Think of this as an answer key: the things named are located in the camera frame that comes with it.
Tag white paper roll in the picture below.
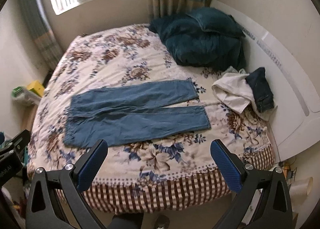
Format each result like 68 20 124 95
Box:
290 177 313 198

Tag teal curtain left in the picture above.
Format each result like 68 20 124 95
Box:
18 0 63 70

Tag yellow box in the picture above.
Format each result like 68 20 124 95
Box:
27 80 45 97

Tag dark navy folded garment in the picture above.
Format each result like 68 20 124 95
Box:
245 67 274 113

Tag white garment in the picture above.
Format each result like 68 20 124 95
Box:
212 66 277 121

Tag dark teal pillow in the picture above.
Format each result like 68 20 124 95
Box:
149 7 246 71

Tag floral bed blanket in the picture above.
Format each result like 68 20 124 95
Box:
27 25 274 213

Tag white headboard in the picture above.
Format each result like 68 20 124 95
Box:
210 0 319 161

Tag blue denim pants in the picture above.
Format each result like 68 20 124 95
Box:
63 80 210 148

